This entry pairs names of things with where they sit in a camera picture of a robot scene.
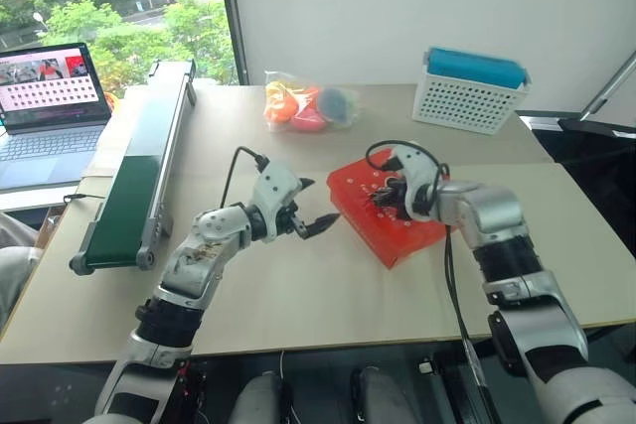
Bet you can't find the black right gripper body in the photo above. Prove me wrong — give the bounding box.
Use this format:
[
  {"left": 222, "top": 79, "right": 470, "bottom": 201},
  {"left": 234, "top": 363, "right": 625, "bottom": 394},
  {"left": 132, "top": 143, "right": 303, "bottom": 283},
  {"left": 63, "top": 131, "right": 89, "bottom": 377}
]
[{"left": 384, "top": 176, "right": 412, "bottom": 212}]

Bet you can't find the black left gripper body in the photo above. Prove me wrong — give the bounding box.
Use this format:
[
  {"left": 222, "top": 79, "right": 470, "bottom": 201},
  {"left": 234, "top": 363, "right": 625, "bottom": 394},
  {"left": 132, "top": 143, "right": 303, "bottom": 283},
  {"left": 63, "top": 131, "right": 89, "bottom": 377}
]
[{"left": 273, "top": 200, "right": 307, "bottom": 239}]

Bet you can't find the green conveyor belt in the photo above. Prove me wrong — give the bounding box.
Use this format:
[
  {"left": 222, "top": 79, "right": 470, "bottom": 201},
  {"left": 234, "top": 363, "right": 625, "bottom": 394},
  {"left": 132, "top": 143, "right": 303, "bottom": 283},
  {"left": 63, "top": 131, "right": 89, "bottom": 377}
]
[{"left": 68, "top": 58, "right": 198, "bottom": 277}]

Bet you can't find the clear bag of colourful toys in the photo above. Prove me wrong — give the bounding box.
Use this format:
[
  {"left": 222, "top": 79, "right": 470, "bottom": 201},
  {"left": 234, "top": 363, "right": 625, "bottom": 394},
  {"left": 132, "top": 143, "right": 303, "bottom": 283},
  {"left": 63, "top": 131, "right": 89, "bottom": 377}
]
[{"left": 262, "top": 70, "right": 361, "bottom": 135}]

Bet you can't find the white perforated plastic basket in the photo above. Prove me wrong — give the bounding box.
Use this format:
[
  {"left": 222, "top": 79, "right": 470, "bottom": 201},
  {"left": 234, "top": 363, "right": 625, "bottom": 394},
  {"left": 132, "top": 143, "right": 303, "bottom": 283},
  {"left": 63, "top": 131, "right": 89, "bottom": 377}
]
[{"left": 411, "top": 48, "right": 533, "bottom": 137}]

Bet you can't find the beige cardboard sheet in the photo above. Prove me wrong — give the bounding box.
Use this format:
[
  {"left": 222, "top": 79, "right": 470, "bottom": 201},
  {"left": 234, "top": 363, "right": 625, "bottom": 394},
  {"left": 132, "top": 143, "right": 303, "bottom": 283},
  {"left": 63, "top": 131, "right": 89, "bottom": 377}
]
[{"left": 80, "top": 87, "right": 131, "bottom": 183}]

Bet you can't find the silver metal stand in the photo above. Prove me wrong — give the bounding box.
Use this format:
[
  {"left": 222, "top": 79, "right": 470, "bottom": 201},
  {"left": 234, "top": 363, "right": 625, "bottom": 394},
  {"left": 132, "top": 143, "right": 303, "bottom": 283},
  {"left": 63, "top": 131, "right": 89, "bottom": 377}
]
[{"left": 577, "top": 48, "right": 636, "bottom": 123}]

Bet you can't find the grey open laptop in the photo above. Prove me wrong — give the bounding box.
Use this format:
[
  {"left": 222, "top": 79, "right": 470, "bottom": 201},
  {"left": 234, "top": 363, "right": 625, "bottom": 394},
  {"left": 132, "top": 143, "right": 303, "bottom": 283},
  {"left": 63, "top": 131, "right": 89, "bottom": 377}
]
[{"left": 0, "top": 42, "right": 113, "bottom": 193}]

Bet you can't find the grey clothed person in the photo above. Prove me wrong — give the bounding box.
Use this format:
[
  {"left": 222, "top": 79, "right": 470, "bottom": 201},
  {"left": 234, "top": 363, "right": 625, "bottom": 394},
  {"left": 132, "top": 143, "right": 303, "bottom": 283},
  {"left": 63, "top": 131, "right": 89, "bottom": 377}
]
[{"left": 0, "top": 212, "right": 45, "bottom": 327}]

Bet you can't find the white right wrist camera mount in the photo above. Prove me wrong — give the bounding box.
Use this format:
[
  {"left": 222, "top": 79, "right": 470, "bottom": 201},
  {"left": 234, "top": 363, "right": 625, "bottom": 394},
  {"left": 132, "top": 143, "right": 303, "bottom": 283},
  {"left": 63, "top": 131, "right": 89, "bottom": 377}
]
[{"left": 389, "top": 145, "right": 444, "bottom": 223}]

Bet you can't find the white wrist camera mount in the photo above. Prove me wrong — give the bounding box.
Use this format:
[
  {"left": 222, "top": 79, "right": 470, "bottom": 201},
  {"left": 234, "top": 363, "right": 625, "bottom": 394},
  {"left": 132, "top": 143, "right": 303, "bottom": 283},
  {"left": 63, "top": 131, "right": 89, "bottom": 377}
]
[
  {"left": 389, "top": 145, "right": 444, "bottom": 223},
  {"left": 249, "top": 160, "right": 305, "bottom": 245}
]

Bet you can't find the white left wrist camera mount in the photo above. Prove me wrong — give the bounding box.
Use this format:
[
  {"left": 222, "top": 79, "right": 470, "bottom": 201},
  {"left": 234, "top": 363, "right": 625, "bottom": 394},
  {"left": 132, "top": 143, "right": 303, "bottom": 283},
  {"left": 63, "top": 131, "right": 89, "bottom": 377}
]
[{"left": 249, "top": 160, "right": 305, "bottom": 245}]

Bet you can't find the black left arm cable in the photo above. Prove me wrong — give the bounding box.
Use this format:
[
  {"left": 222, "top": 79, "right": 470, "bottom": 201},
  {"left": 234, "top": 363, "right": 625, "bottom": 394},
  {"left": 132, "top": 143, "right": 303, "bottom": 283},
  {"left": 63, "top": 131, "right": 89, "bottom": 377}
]
[{"left": 219, "top": 146, "right": 270, "bottom": 210}]

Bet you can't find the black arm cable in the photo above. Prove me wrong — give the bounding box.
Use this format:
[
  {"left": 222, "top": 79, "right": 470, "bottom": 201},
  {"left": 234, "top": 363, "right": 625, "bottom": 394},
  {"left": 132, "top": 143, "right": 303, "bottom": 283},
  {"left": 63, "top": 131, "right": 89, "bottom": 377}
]
[
  {"left": 365, "top": 139, "right": 499, "bottom": 424},
  {"left": 219, "top": 146, "right": 270, "bottom": 210}
]

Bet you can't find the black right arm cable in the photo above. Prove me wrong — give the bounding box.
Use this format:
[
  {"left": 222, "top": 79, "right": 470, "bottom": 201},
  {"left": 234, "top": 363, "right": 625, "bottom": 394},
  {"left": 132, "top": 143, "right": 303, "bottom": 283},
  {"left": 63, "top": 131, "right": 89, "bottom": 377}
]
[{"left": 365, "top": 139, "right": 499, "bottom": 424}]

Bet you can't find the black window frame post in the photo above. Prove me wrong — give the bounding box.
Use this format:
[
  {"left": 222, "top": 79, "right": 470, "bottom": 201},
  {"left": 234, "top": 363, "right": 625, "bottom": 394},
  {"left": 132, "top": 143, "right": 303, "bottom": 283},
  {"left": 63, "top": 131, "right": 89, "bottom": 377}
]
[{"left": 214, "top": 0, "right": 250, "bottom": 87}]

